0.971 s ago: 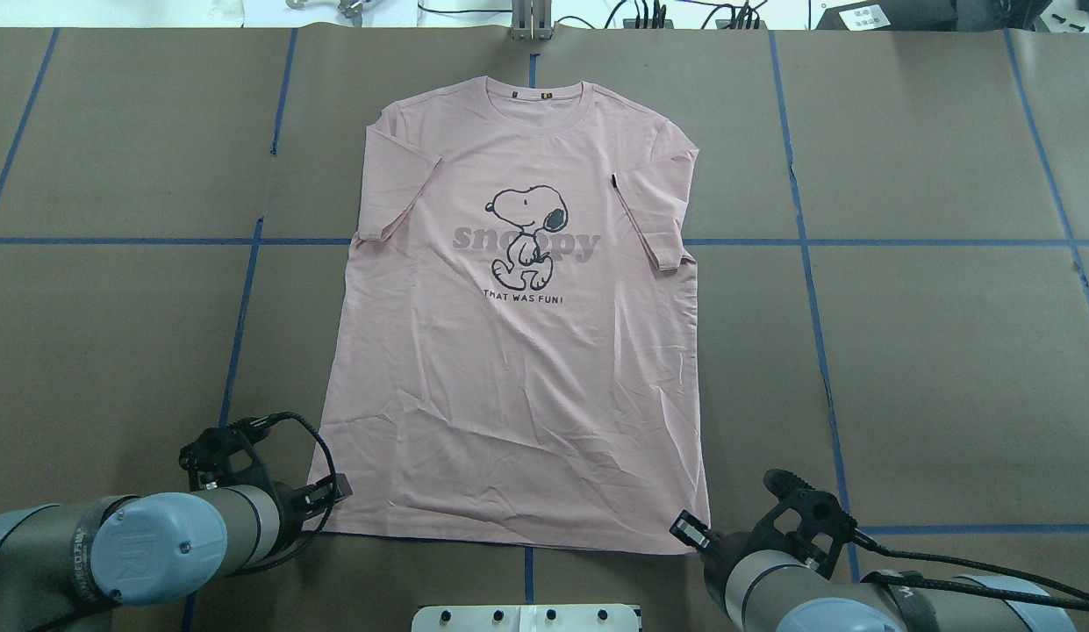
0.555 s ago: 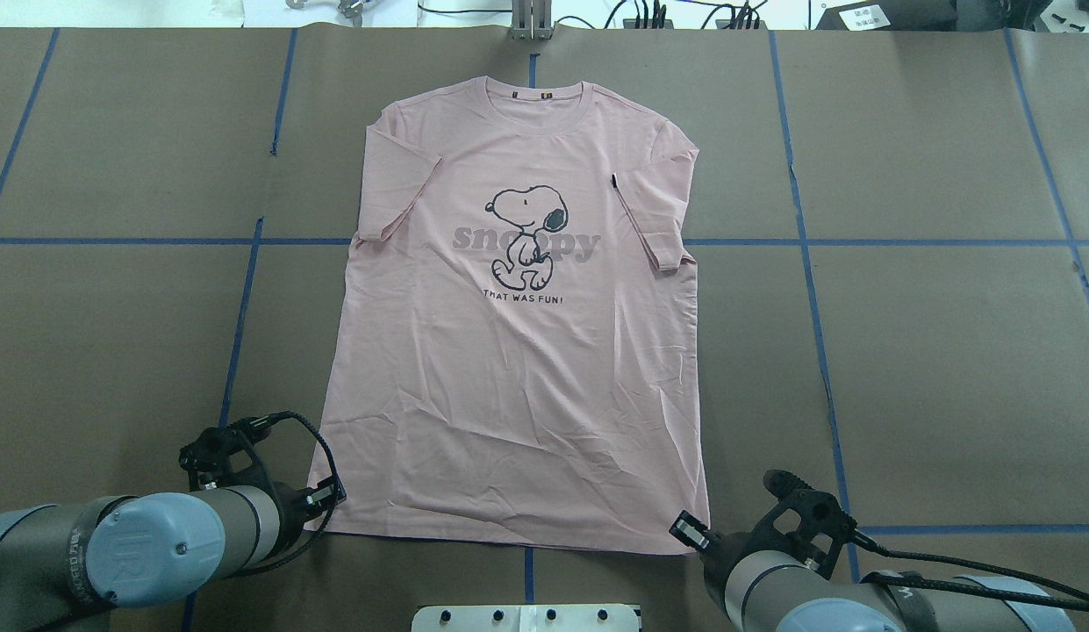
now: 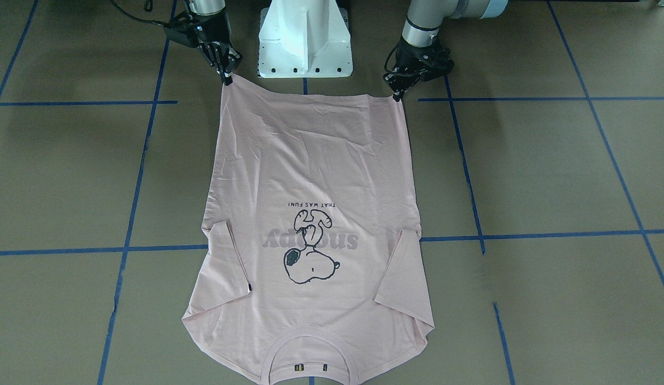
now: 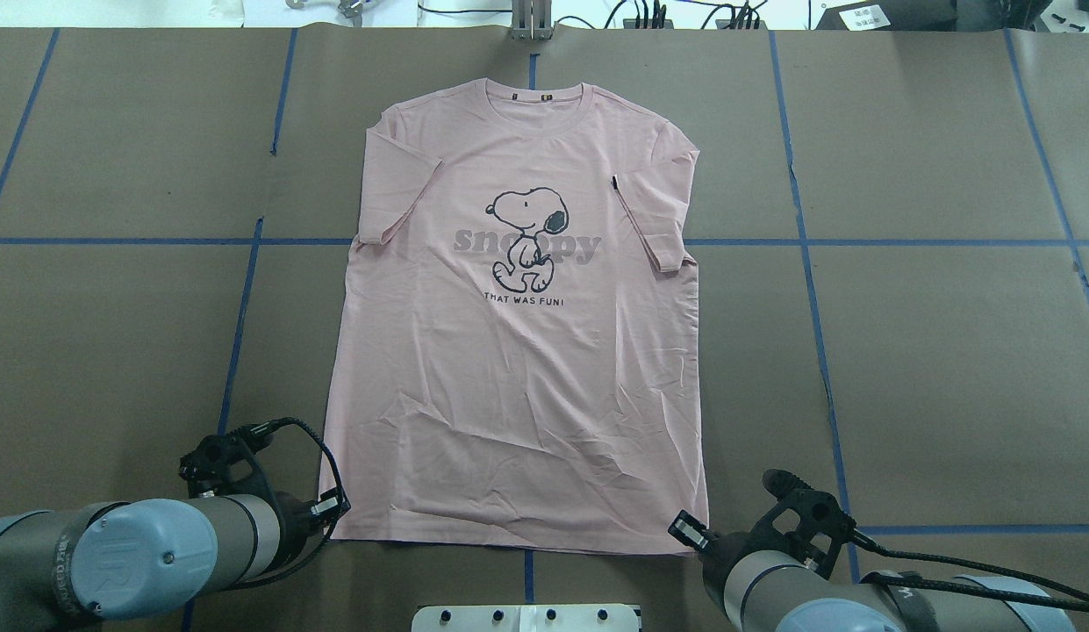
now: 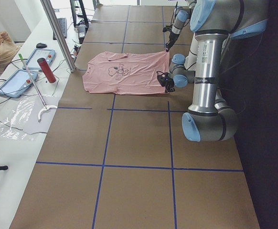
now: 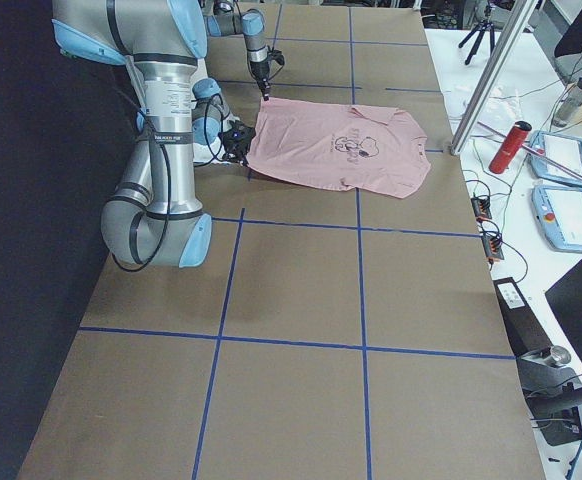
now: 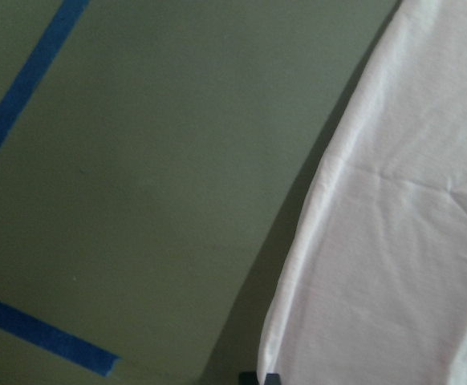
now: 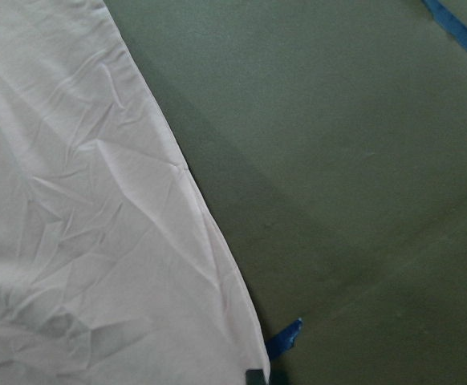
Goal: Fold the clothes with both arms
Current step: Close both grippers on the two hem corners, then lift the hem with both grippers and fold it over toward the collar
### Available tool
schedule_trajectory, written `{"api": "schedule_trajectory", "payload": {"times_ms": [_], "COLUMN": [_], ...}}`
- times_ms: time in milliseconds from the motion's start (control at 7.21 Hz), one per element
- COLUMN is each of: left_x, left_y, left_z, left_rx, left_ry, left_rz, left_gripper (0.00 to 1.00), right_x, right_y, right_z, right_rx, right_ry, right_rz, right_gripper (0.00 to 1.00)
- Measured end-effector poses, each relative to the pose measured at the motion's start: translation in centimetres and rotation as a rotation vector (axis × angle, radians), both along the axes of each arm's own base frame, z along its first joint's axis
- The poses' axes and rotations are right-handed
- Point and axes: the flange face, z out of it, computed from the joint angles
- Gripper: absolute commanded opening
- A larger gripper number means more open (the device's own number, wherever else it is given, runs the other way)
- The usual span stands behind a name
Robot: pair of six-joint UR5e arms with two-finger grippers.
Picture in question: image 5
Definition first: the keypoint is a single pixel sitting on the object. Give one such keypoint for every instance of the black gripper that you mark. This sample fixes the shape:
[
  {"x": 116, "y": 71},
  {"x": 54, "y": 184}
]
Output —
[
  {"x": 170, "y": 83},
  {"x": 171, "y": 39}
]

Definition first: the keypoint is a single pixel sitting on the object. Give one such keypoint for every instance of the pink Snoopy t-shirt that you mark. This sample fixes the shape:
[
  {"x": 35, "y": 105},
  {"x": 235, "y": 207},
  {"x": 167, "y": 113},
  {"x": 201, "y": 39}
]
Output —
[{"x": 126, "y": 73}]

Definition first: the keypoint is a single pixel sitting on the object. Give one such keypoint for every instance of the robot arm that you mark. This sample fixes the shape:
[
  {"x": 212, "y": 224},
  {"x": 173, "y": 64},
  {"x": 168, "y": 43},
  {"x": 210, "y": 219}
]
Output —
[
  {"x": 180, "y": 18},
  {"x": 209, "y": 117}
]

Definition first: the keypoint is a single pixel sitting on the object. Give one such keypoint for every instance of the blue tape line left lengthwise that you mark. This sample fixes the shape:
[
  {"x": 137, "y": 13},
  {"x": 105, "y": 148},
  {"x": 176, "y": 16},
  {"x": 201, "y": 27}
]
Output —
[{"x": 103, "y": 162}]

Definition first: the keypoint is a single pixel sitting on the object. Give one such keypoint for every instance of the blue tape line lengthwise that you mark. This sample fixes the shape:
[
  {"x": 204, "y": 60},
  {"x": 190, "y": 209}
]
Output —
[
  {"x": 172, "y": 155},
  {"x": 103, "y": 162}
]

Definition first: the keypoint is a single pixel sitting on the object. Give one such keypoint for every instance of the black power adapter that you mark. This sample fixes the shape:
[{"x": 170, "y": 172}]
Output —
[{"x": 81, "y": 33}]

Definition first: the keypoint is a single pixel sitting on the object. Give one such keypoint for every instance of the black keyboard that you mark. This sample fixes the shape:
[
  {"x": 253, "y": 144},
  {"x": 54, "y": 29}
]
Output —
[{"x": 62, "y": 22}]

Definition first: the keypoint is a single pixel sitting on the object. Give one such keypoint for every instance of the red cylindrical bottle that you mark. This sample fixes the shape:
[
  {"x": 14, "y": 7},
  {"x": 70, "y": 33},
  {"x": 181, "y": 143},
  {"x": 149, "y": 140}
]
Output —
[{"x": 46, "y": 70}]

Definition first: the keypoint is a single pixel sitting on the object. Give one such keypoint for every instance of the black computer mouse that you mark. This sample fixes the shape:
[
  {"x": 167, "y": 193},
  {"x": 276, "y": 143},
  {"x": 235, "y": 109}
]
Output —
[{"x": 41, "y": 45}]

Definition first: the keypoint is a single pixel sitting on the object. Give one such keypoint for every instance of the blue teach pendant near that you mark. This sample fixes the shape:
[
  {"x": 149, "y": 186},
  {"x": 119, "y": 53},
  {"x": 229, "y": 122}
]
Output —
[{"x": 16, "y": 84}]

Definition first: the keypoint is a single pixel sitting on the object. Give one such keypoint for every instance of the clear plastic bag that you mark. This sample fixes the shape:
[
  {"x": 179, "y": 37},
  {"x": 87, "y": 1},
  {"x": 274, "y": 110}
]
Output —
[{"x": 22, "y": 122}]

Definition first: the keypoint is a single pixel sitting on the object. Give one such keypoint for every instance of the blue tape line crosswise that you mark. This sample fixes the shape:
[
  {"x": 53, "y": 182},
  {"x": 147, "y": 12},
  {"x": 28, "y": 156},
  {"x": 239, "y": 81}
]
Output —
[{"x": 140, "y": 167}]

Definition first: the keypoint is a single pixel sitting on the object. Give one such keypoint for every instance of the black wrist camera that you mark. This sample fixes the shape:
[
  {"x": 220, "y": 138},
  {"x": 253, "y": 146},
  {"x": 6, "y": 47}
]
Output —
[
  {"x": 167, "y": 28},
  {"x": 163, "y": 78}
]

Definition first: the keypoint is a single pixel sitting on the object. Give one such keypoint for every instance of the aluminium frame post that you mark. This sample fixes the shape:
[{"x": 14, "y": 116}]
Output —
[{"x": 48, "y": 9}]

